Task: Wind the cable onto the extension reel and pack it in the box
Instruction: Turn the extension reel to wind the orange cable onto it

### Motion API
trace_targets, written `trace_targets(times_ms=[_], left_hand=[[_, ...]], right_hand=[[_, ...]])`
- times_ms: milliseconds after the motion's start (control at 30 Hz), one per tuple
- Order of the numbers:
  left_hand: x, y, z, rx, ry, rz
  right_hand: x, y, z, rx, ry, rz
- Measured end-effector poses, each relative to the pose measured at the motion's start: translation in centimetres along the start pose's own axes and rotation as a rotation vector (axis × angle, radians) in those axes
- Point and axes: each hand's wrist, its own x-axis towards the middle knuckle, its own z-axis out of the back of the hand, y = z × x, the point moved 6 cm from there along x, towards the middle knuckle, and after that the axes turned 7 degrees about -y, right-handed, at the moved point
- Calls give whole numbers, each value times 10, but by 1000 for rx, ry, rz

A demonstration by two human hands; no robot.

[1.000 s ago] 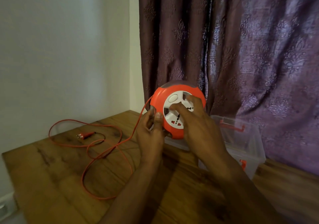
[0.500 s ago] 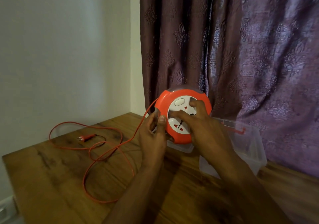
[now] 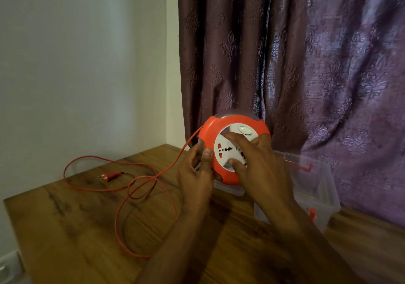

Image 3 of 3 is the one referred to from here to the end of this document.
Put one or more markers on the person's right hand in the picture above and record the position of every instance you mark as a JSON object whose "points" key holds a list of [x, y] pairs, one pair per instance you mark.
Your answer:
{"points": [[269, 179]]}

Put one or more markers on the person's left hand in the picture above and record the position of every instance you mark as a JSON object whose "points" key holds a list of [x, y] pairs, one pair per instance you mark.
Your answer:
{"points": [[194, 187]]}

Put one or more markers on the clear plastic box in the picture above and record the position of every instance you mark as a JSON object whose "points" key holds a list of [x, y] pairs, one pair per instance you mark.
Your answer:
{"points": [[319, 189]]}

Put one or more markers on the orange extension cord reel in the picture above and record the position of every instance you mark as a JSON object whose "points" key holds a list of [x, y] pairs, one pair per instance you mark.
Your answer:
{"points": [[210, 132]]}

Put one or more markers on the person's left forearm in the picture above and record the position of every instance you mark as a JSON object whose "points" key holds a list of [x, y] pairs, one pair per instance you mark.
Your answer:
{"points": [[175, 252]]}

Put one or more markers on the person's right forearm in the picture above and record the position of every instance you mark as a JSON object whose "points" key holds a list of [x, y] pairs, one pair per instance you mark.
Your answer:
{"points": [[316, 252]]}

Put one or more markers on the clear plastic lid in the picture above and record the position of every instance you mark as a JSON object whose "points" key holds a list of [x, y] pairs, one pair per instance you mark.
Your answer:
{"points": [[229, 189]]}

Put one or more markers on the purple patterned curtain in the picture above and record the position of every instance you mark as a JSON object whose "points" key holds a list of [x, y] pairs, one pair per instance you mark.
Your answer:
{"points": [[316, 56]]}

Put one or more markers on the white wall socket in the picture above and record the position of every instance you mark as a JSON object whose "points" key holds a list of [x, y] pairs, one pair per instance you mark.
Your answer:
{"points": [[9, 269]]}

